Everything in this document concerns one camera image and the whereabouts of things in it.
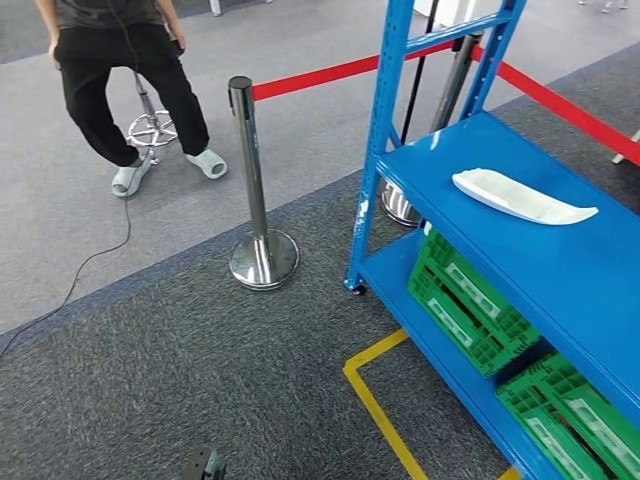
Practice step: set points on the chrome stool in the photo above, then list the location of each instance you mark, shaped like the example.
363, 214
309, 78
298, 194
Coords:
152, 129

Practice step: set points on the yellow floor tape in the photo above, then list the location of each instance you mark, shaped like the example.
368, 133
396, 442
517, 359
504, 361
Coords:
380, 417

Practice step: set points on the blue metal shelf rack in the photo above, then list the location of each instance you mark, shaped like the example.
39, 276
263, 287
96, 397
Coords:
575, 278

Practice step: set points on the white curved trim part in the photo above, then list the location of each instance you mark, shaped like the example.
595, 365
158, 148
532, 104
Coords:
520, 199

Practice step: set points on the thin black pole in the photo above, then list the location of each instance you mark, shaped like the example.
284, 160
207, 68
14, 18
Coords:
417, 73

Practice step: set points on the chrome chair base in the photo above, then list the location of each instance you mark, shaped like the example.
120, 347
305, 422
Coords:
607, 5

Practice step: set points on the red barrier tape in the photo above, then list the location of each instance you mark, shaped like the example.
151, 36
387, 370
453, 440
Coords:
575, 112
324, 76

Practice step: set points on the person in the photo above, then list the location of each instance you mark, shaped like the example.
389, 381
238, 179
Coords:
125, 60

